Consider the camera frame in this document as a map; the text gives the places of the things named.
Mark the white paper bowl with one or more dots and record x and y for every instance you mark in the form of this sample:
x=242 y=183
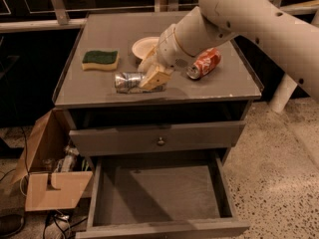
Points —
x=142 y=46

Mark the grey top drawer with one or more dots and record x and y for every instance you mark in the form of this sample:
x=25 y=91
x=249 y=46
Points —
x=143 y=138

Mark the dark shoe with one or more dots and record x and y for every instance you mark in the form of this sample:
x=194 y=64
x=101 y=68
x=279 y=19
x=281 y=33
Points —
x=11 y=225

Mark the grey open middle drawer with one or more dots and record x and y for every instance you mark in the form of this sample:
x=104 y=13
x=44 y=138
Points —
x=168 y=195

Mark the metal window railing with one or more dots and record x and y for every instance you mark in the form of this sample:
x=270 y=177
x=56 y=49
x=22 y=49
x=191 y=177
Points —
x=41 y=15

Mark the brown cardboard box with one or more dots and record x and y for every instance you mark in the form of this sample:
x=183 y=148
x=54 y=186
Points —
x=48 y=189

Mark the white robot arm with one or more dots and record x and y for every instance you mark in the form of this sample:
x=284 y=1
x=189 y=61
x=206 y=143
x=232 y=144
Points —
x=218 y=21

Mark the red soda can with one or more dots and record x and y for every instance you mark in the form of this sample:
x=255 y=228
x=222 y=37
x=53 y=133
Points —
x=204 y=64

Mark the round metal drawer knob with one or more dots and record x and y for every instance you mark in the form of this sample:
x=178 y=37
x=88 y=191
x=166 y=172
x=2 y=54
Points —
x=160 y=141

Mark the green yellow sponge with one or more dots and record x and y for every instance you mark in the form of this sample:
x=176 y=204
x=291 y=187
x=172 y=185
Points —
x=100 y=60

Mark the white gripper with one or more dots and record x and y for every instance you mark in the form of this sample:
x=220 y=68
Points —
x=169 y=51

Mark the white diagonal pole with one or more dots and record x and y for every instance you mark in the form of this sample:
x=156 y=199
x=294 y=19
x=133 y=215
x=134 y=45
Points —
x=282 y=93

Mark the plastic bottle in box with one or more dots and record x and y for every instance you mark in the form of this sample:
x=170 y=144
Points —
x=70 y=159

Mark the grey drawer cabinet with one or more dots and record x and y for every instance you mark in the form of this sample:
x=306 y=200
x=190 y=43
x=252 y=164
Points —
x=90 y=98

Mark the silver blue redbull can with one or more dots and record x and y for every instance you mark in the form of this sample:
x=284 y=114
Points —
x=128 y=83

